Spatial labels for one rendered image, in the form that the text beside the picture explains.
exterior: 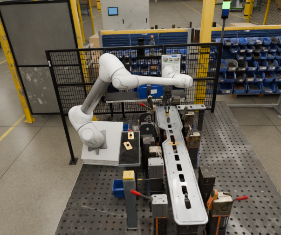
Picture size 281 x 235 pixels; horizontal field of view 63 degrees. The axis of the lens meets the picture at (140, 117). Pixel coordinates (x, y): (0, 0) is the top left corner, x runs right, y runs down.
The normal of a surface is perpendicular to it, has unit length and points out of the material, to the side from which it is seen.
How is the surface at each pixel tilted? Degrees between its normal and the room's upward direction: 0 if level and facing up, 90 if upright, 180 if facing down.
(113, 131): 44
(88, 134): 49
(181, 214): 0
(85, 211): 0
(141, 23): 90
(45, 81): 89
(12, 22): 90
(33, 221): 0
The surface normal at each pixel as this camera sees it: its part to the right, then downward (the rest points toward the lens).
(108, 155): -0.12, -0.28
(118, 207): -0.04, -0.87
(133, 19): -0.06, 0.50
